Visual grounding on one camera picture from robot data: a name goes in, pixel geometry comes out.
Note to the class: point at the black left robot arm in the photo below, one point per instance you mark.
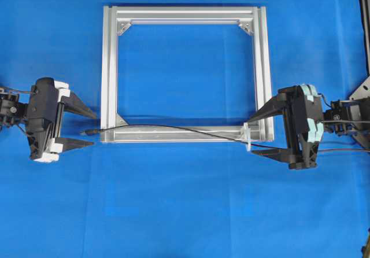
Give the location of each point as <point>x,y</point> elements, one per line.
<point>14,107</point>

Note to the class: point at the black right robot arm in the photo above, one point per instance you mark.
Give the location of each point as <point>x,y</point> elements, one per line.
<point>349,117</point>

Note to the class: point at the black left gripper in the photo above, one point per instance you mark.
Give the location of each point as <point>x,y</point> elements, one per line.
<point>43,113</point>

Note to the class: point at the silver aluminium extrusion frame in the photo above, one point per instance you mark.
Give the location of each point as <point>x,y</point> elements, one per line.
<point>184,73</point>

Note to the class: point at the blue table mat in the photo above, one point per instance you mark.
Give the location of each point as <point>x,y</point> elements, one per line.
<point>180,199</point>

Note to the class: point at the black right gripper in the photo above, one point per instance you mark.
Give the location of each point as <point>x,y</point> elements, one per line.
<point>303,115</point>

